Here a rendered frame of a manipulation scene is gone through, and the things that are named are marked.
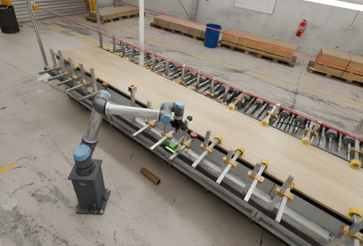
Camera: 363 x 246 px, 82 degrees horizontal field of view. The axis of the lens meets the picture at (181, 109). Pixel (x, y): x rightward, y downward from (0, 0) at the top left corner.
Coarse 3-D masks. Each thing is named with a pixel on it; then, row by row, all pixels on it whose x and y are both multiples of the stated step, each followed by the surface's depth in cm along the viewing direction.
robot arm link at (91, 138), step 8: (96, 96) 175; (104, 96) 177; (96, 112) 185; (96, 120) 190; (88, 128) 198; (96, 128) 197; (88, 136) 202; (96, 136) 206; (80, 144) 205; (88, 144) 205; (96, 144) 215
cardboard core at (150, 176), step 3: (144, 168) 283; (141, 171) 280; (144, 171) 278; (147, 171) 278; (144, 174) 278; (147, 174) 276; (150, 174) 275; (147, 177) 276; (150, 177) 273; (153, 177) 272; (156, 177) 273; (153, 180) 271; (156, 180) 270; (159, 180) 274; (156, 183) 269
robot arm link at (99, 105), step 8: (96, 104) 168; (104, 104) 168; (112, 104) 171; (104, 112) 168; (112, 112) 170; (120, 112) 170; (128, 112) 171; (136, 112) 171; (144, 112) 172; (152, 112) 173; (160, 112) 174; (168, 112) 176; (160, 120) 174; (168, 120) 175
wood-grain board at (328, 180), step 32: (96, 64) 335; (128, 64) 348; (160, 96) 280; (192, 96) 289; (192, 128) 234; (224, 128) 241; (256, 128) 247; (256, 160) 206; (288, 160) 211; (320, 160) 216; (320, 192) 183; (352, 192) 187
